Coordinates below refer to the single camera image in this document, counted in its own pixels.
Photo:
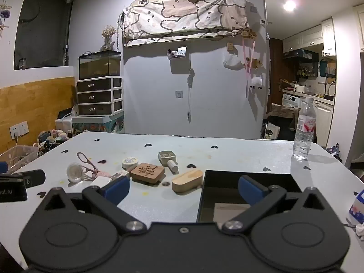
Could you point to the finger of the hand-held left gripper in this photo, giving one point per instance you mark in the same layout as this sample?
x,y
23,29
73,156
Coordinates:
x,y
2,166
34,177

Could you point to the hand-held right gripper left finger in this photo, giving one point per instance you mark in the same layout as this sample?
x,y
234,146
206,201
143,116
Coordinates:
x,y
116,189

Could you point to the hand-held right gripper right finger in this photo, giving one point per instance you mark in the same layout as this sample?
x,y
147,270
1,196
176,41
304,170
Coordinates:
x,y
250,190

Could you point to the white small box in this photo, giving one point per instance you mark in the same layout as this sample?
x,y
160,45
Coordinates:
x,y
99,181

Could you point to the black box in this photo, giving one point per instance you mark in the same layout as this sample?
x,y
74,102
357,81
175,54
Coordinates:
x,y
221,187

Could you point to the light wooden oval box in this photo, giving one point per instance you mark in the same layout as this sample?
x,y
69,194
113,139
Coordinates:
x,y
186,180

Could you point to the small cream box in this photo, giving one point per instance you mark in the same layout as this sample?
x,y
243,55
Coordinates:
x,y
119,174

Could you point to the clear plastic bin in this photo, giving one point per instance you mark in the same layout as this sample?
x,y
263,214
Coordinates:
x,y
20,153

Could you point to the round white lid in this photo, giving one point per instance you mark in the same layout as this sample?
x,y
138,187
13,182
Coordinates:
x,y
130,163

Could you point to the pile of plush toys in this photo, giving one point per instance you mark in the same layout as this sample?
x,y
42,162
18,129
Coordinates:
x,y
52,142

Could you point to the clear plastic cup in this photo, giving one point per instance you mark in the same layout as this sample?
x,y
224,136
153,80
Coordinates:
x,y
74,173

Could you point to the white cylinder stick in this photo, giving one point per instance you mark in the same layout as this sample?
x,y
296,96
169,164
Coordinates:
x,y
173,166

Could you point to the white printed tote bag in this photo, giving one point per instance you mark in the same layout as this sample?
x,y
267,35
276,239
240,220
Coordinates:
x,y
270,130

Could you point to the teal printed cabinet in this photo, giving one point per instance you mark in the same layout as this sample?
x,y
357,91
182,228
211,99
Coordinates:
x,y
96,125

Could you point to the clear water bottle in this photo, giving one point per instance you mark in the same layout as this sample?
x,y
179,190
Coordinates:
x,y
304,136

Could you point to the dark chair with cloth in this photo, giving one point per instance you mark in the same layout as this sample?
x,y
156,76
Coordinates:
x,y
281,116

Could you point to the blue patterned bag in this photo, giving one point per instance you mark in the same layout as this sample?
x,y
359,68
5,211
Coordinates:
x,y
334,150

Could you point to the white plastic drawer unit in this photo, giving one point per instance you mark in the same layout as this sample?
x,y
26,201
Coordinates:
x,y
93,95

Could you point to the white washing machine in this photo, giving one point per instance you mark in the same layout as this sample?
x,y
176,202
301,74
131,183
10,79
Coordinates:
x,y
291,101

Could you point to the white kitchen base cabinet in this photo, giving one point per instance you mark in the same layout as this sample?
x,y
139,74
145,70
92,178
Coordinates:
x,y
322,122

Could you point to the blue white tissue packet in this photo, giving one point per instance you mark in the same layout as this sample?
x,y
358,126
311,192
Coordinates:
x,y
357,207

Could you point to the crumpled white tissue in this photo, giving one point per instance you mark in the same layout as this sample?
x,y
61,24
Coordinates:
x,y
360,231

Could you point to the pink ribbon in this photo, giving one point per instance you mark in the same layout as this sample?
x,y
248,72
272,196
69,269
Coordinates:
x,y
248,68

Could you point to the glass fish tank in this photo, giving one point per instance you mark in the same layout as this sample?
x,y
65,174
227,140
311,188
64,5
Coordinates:
x,y
99,65

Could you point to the white hanging bag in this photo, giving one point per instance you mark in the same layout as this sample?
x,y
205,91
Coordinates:
x,y
233,62

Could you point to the dark window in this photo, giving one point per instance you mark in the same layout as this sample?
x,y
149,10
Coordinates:
x,y
42,28

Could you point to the dried flower vase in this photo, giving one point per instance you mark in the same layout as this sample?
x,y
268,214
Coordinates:
x,y
108,38

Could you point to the printed cloth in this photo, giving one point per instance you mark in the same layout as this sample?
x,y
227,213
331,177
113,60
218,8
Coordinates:
x,y
184,17

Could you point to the round ceiling light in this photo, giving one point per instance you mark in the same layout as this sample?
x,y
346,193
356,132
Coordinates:
x,y
290,4

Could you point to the white wall socket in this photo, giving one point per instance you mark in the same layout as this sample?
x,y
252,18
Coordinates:
x,y
23,128
13,131

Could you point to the white wall hook plate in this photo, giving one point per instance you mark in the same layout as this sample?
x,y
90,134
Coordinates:
x,y
179,94

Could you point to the clear acrylic wall holder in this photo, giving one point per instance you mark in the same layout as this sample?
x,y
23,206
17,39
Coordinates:
x,y
177,52

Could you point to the kitchen wall cabinets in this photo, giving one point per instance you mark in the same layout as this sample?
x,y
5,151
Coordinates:
x,y
307,37

